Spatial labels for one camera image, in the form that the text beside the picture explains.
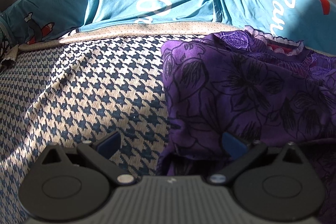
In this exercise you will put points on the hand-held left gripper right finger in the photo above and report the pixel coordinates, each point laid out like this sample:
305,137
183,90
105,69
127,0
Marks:
232,146

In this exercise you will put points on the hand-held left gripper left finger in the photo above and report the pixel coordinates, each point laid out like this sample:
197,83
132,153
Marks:
109,145

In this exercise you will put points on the purple floral garment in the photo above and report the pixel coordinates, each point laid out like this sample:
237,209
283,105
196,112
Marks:
236,87

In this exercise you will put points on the blue houndstooth sofa cover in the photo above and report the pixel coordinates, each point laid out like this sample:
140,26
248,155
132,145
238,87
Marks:
92,87

